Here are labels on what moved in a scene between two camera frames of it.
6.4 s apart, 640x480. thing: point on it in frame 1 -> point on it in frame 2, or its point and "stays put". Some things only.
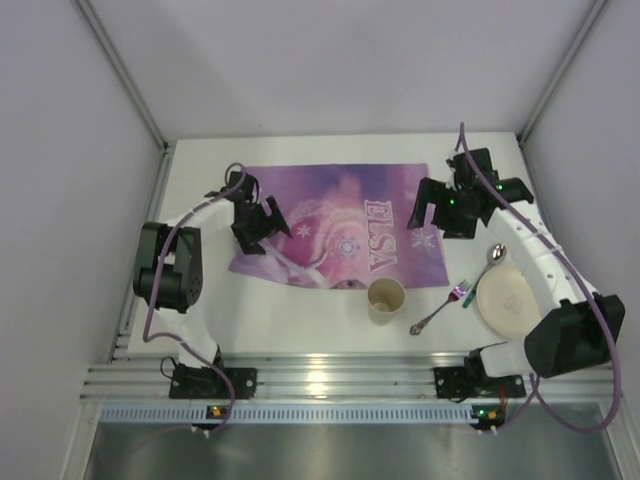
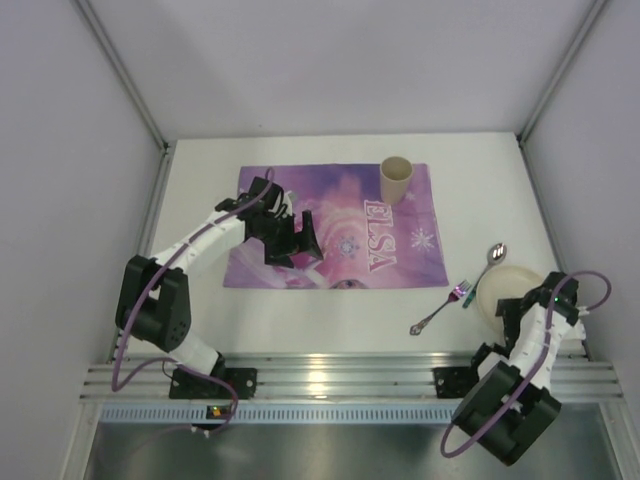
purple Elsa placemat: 349,225 stays put
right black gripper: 445,215 -> 507,314
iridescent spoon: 495,253 stays put
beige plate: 506,301 stays put
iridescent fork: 457,292 stays put
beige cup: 385,297 -> 395,176
